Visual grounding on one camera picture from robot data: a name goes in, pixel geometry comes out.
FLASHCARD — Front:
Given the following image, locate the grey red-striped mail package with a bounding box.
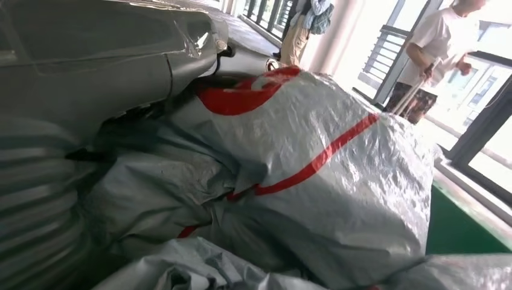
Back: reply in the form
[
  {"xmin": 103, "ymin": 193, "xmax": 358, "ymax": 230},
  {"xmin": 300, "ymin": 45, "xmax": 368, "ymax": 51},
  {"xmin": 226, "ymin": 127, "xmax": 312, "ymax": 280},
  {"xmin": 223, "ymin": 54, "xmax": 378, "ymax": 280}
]
[{"xmin": 78, "ymin": 66, "xmax": 441, "ymax": 289}]

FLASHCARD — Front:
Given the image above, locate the grey red-printed mail package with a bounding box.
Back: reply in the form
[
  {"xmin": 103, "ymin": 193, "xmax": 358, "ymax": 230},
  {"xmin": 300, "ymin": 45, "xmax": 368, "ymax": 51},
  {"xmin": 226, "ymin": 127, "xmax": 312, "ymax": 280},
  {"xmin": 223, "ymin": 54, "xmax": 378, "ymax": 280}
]
[{"xmin": 92, "ymin": 238, "xmax": 512, "ymax": 290}]

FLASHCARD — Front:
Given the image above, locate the person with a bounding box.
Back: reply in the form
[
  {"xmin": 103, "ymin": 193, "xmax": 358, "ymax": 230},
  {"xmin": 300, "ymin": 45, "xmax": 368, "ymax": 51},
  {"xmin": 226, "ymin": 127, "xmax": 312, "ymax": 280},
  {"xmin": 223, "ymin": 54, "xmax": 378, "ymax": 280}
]
[
  {"xmin": 382, "ymin": 0, "xmax": 491, "ymax": 125},
  {"xmin": 272, "ymin": 0, "xmax": 334, "ymax": 67}
]

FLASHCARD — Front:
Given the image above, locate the grey metal railing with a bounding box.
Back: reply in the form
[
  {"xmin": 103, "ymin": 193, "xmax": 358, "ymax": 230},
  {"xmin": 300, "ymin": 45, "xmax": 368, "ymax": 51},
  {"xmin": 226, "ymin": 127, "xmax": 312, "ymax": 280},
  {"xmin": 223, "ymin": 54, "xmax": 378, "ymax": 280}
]
[{"xmin": 357, "ymin": 24, "xmax": 413, "ymax": 87}]

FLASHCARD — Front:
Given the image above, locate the green work table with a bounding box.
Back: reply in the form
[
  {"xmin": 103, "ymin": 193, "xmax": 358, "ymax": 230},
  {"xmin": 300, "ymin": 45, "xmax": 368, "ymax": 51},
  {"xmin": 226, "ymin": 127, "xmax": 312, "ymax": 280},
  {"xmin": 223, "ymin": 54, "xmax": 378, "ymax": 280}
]
[{"xmin": 425, "ymin": 182, "xmax": 512, "ymax": 255}]

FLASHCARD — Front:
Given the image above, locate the silver trolley handle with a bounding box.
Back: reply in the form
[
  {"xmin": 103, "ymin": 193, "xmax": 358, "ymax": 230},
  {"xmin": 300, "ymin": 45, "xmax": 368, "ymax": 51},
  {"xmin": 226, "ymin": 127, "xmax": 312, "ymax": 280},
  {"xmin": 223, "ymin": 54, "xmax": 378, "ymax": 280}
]
[{"xmin": 389, "ymin": 57, "xmax": 445, "ymax": 117}]

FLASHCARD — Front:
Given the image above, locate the black window frame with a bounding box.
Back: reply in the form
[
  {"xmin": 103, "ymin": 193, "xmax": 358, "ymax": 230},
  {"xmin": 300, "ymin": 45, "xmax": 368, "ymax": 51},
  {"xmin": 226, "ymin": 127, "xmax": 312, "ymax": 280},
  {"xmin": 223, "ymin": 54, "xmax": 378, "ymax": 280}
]
[{"xmin": 444, "ymin": 52, "xmax": 512, "ymax": 205}]

